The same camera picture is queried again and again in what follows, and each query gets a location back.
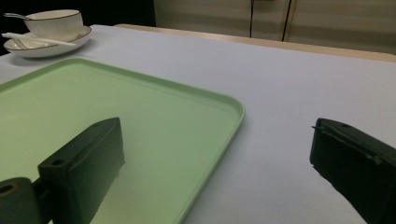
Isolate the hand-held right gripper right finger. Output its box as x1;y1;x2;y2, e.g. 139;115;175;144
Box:
309;118;396;224

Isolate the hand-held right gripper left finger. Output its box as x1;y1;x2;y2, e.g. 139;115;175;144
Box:
37;117;126;224

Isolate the green plastic tray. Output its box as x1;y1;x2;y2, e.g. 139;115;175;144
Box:
0;57;246;224

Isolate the white plate with dark rim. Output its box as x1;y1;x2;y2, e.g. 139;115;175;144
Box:
3;25;92;59

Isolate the white bowl with dark rim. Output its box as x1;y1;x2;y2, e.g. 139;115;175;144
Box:
22;8;84;42

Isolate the white ceramic spoon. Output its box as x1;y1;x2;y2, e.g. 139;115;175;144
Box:
3;12;31;21

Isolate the white table cover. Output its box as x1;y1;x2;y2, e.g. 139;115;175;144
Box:
0;24;396;224

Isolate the wooden table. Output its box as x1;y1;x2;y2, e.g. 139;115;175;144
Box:
114;23;396;63

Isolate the black wall cable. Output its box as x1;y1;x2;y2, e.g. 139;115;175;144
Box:
248;0;254;39

